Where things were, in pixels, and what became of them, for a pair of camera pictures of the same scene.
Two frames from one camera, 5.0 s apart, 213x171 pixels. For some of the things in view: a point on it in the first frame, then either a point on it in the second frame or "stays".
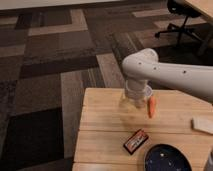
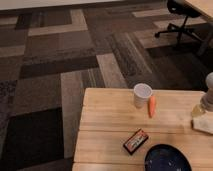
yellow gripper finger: [124, 99] to [197, 111]
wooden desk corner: [205, 7] stays
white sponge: [203, 123] stays
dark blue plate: [166, 157] stays
